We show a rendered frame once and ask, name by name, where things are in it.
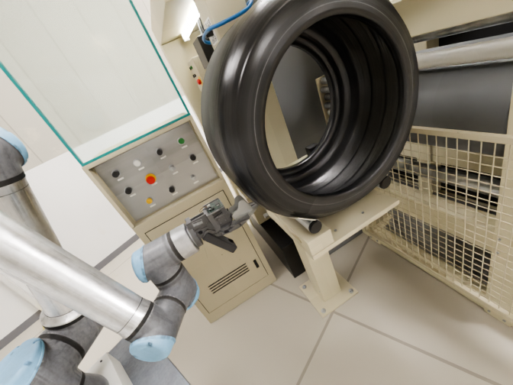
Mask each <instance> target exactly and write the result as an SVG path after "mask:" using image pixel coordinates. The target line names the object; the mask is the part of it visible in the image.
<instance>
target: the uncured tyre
mask: <svg viewBox="0 0 513 385"><path fill-rule="evenodd" d="M290 46H292V47H296V48H298V49H300V50H303V51H304V52H306V53H307V54H308V55H309V56H311V57H312V58H313V59H314V60H315V62H316V63H317V64H318V65H319V66H320V68H321V70H322V72H323V74H324V76H325V78H326V80H327V84H328V88H329V92H330V98H331V109H330V115H329V119H328V123H327V127H326V130H325V132H324V135H323V137H322V139H321V140H320V142H319V143H318V145H317V147H316V148H315V149H314V150H313V151H312V152H311V153H310V154H309V155H308V156H307V157H306V158H305V159H303V160H301V161H300V162H298V163H296V164H294V165H291V166H289V167H283V168H276V166H275V164H274V162H273V159H272V158H271V155H270V152H269V148H268V144H267V141H266V130H265V111H266V100H267V96H268V92H269V87H270V84H271V82H272V79H273V75H274V73H275V71H276V68H277V66H278V65H279V62H280V60H281V59H282V57H283V55H284V54H285V52H286V51H287V50H288V49H289V47H290ZM418 87H419V76H418V61H417V56H416V52H415V46H414V44H413V41H412V39H411V35H410V33H409V31H408V29H407V26H406V25H405V22H404V21H403V20H402V17H401V16H400V14H399V13H398V12H397V11H396V9H395V7H394V6H393V4H392V3H391V2H390V1H389V0H258V1H257V2H256V3H255V4H254V5H253V6H252V7H251V8H250V9H249V10H248V11H247V12H246V13H245V14H244V15H243V16H242V17H241V18H239V19H238V20H237V21H236V22H235V23H234V24H233V25H232V26H231V27H230V29H229V30H228V31H227V32H226V33H225V35H224V36H223V37H222V38H221V40H220V41H219V43H218V45H217V46H216V48H215V50H214V52H213V54H212V55H211V59H210V60H209V63H208V66H207V69H206V72H205V77H204V80H203V84H202V96H201V115H202V126H203V130H204V133H205V138H206V141H207V143H208V147H209V149H210V151H211V153H212V155H213V157H214V159H215V161H216V162H217V164H218V166H219V167H220V168H221V169H222V170H223V171H224V173H225V174H226V175H227V176H228V177H229V178H230V179H231V180H232V181H233V182H234V183H235V184H236V185H237V187H238V188H239V189H240V190H241V191H242V192H243V193H244V194H245V195H246V196H247V197H248V198H250V199H251V200H252V201H253V202H255V203H256V204H257V205H259V206H261V207H262V208H264V209H266V210H268V211H270V212H274V213H276V214H278V215H283V216H286V217H292V218H308V219H311V218H321V217H325V216H328V215H332V214H334V213H337V212H339V211H341V210H343V209H345V208H347V207H349V206H350V205H352V204H354V203H355V202H357V201H359V200H360V199H362V198H363V197H364V196H366V195H367V194H368V193H370V192H371V191H372V190H373V189H374V188H375V187H377V186H378V185H379V183H380V182H381V181H382V180H383V179H384V178H385V177H386V175H387V174H388V173H389V171H390V170H391V169H392V167H393V166H394V164H395V162H396V161H397V159H398V157H399V156H400V154H401V152H402V150H403V148H404V146H405V143H406V141H407V140H408V136H409V134H410V131H411V127H412V125H413V121H414V118H415V112H416V108H417V103H418Z"/></svg>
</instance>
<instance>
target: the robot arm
mask: <svg viewBox="0 0 513 385"><path fill-rule="evenodd" d="M27 159H28V152H27V149H26V147H25V146H24V144H23V143H22V142H21V141H20V140H19V139H18V138H17V137H16V136H15V135H14V134H12V133H11V132H9V131H6V130H5V129H4V128H1V127H0V271H1V272H3V273H6V274H7V275H9V276H11V277H13V278H15V279H16V280H19V281H21V282H22V283H24V284H25V285H26V286H27V288H28V289H29V290H30V292H31V294H32V295H33V296H34V298H35V299H36V300H37V302H38V304H39V305H40V307H41V308H42V312H41V314H40V323H41V325H42V326H43V327H44V330H43V331H42V333H41V334H40V335H39V336H38V337H37V338H30V339H28V340H26V341H24V342H23V343H22V344H21V345H20V346H17V347H16V348H15V349H13V350H12V351H11V352H10V353H9V354H8V355H6V356H5V357H4V358H3V359H2V361H1V362H0V385H109V382H108V380H107V379H106V378H105V377H104V376H102V375H101V374H91V373H84V372H83V371H82V370H80V369H79V368H78V366H79V364H80V363H81V361H82V359H83V358H84V357H85V355H86V354H87V352H88V351H89V349H90V348H91V346H92V344H93V343H94V341H95V340H96V338H97V337H98V335H99V334H100V332H101V330H102V329H103V328H104V327H106V328H108V329H109V330H111V331H113V332H115V333H117V334H119V335H120V336H121V337H122V338H123V339H125V340H127V341H129V342H130V343H131V344H130V347H129V348H130V349H129V351H130V353H131V355H133V356H134V357H135V358H136V359H139V360H141V361H148V362H156V361H161V360H163V359H165V358H167V357H168V356H169V354H170V352H171V350H172V348H173V345H174V344H175V343H176V337H177V335H178V332H179V328H180V326H181V324H182V320H183V318H184V315H185V313H186V311H187V310H189V309H190V308H192V307H193V306H194V305H195V302H196V301H197V300H198V297H199V293H200V290H199V287H198V284H197V283H196V281H195V279H194V278H193V277H192V276H191V275H190V273H189V272H188V271H187V269H186V268H185V267H184V265H183V264H182V261H183V260H185V259H186V258H188V257H190V256H192V255H193V254H195V253H197V252H198V251H199V247H200V246H202V245H203V241H207V242H208V243H210V244H213V245H215V246H218V247H220V248H222V249H225V250H226V251H230V252H231V253H234V252H235V251H236V249H237V245H236V244H235V243H234V241H233V240H232V239H230V238H227V237H225V236H224V235H226V234H228V233H231V232H232V231H234V230H236V229H238V228H239V227H241V226H242V225H243V224H244V223H246V222H247V221H248V220H249V219H250V217H251V216H252V214H253V213H254V212H255V211H256V209H257V207H258V206H259V205H257V204H256V203H255V202H251V203H248V202H247V201H246V200H245V199H244V198H243V197H242V196H236V197H235V198H234V205H233V206H231V207H230V208H229V209H228V211H227V209H226V208H225V207H224V205H223V203H222V202H221V200H220V199H219V198H216V199H214V200H213V201H211V202H209V203H207V204H206V205H204V206H202V208H203V210H202V211H203V212H200V214H198V215H196V216H195V217H193V218H190V217H188V218H185V221H186V223H185V224H184V223H183V224H181V225H180V226H178V227H176V228H174V229H173V230H171V231H169V232H167V233H165V234H164V235H162V236H160V237H158V238H157V239H155V240H153V241H151V242H150V243H148V244H146V245H143V246H142V247H141V248H139V249H137V250H136V251H135V252H134V253H133V254H132V255H131V266H132V268H133V271H134V273H135V275H136V277H137V278H138V280H139V281H141V282H142V283H148V282H149V281H150V280H151V282H152V283H153V284H154V285H155V287H156V288H157V289H158V290H159V292H158V294H157V296H156V298H155V300H154V301H153V302H152V301H150V300H148V299H145V298H143V297H142V296H139V295H138V294H136V293H135V292H133V291H132V290H129V289H128V288H127V287H125V286H123V285H122V284H120V283H119V282H117V281H115V280H113V279H112V278H110V277H109V276H107V275H105V274H104V273H102V272H101V271H99V270H97V269H95V268H94V267H92V266H91V265H89V264H87V263H86V262H85V261H83V260H81V259H79V258H78V257H76V256H74V255H73V254H71V253H70V252H68V251H66V250H64V249H63V247H62V245H61V243H60V241H59V239H58V237H57V236H56V234H55V232H54V230H53V228H52V226H51V224H50V223H49V221H48V219H47V217H46V215H45V213H44V211H43V209H42V208H41V206H40V203H39V202H38V200H37V198H36V196H35V195H34V192H33V190H32V188H31V186H30V185H29V183H28V181H27V179H26V174H25V173H24V170H23V169H22V166H24V165H25V164H26V163H27ZM200 210H201V209H200ZM233 219H234V220H233ZM202 240H203V241H202Z"/></svg>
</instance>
